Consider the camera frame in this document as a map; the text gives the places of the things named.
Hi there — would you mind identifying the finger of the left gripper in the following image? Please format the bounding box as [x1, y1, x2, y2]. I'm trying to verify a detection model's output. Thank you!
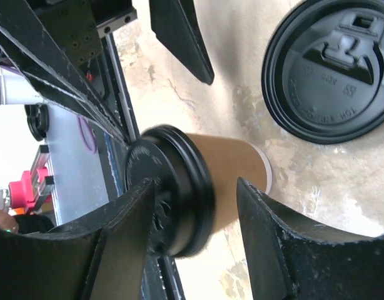
[149, 0, 215, 84]

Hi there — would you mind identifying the black plastic cup lid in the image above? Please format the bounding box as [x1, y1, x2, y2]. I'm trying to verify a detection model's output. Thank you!
[124, 125, 216, 258]

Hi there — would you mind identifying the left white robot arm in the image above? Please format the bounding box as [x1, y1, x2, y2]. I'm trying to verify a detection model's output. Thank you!
[0, 1, 137, 145]

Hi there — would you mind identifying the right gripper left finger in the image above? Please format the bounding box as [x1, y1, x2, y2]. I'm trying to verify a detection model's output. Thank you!
[0, 179, 154, 299]

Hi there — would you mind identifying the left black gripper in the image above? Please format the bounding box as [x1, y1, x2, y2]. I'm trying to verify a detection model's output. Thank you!
[0, 0, 137, 145]

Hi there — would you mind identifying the aluminium frame rail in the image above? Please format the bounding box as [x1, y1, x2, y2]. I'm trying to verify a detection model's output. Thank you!
[99, 34, 185, 299]

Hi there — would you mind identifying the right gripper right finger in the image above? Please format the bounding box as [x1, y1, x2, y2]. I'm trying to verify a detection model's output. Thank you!
[237, 178, 384, 299]

